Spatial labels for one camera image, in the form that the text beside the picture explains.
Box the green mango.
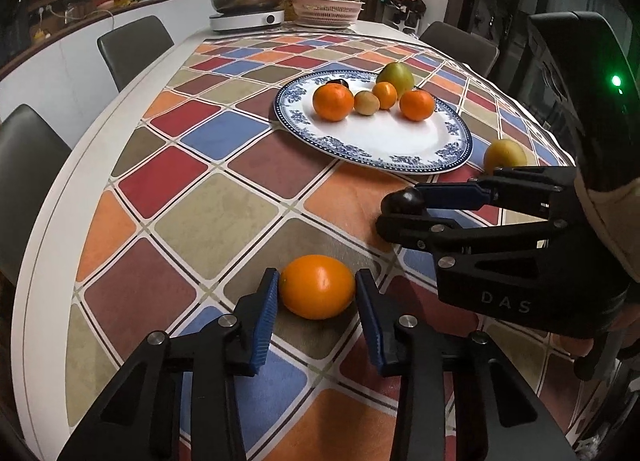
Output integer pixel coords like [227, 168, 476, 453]
[375, 62, 415, 98]

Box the yellow pear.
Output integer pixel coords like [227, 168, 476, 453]
[483, 138, 528, 171]

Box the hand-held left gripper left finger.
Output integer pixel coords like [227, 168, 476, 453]
[57, 267, 280, 461]

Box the pink woven basket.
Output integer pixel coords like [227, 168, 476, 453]
[290, 0, 366, 24]

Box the small orange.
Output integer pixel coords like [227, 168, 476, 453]
[372, 82, 399, 110]

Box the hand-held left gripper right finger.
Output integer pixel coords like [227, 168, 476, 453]
[354, 267, 578, 461]

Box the colourful checkered tablecloth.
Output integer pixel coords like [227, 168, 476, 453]
[65, 31, 576, 461]

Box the person's right hand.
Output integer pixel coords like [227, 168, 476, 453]
[575, 175, 640, 288]

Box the pile of clothes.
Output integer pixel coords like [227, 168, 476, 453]
[382, 0, 427, 27]

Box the grey dining chair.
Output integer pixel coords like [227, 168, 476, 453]
[97, 16, 176, 92]
[0, 104, 73, 287]
[419, 21, 501, 77]

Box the white induction cooker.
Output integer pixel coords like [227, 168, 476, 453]
[207, 8, 286, 32]

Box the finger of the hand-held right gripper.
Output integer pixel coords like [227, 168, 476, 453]
[375, 210, 573, 263]
[414, 165, 577, 216]

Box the blue rimmed white plate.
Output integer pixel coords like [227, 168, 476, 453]
[275, 70, 473, 176]

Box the brown kiwi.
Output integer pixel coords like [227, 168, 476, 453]
[353, 90, 381, 117]

